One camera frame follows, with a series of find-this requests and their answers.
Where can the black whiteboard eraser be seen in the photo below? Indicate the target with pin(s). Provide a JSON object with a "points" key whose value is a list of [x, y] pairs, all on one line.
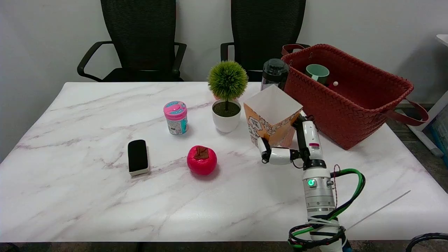
{"points": [[137, 156]]}

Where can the black mesh office chair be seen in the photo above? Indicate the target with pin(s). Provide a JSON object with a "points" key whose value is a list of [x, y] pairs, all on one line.
{"points": [[266, 31], [140, 38]]}

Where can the dark transparent water bottle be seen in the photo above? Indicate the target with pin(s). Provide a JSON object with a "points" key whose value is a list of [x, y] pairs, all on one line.
{"points": [[274, 71]]}

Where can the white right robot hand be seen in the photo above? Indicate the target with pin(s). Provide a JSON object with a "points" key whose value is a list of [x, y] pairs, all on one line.
{"points": [[311, 140]]}

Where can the blue storage bin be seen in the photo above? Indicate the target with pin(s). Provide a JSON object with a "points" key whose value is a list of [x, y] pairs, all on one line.
{"points": [[440, 131]]}

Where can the orange popcorn box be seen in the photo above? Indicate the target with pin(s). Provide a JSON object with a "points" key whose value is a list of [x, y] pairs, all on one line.
{"points": [[269, 108]]}

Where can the brown woven storage basket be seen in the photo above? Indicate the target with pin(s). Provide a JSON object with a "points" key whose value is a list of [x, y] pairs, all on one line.
{"points": [[350, 108]]}

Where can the green ball plant white pot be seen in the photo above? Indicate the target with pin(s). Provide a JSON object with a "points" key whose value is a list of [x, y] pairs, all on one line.
{"points": [[226, 105]]}

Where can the pink ribbed cylinder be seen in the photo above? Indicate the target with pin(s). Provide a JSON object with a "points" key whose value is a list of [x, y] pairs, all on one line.
{"points": [[288, 138]]}

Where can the pink lid gum jar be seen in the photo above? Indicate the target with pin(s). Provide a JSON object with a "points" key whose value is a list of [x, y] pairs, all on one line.
{"points": [[176, 118]]}

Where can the white side table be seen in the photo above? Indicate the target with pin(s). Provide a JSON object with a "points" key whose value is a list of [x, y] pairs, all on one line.
{"points": [[425, 140]]}

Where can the red toy persimmon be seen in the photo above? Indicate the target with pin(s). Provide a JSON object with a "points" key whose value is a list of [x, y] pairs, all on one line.
{"points": [[201, 160]]}

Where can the green mug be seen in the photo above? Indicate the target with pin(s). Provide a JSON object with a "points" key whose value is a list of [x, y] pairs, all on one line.
{"points": [[317, 73]]}

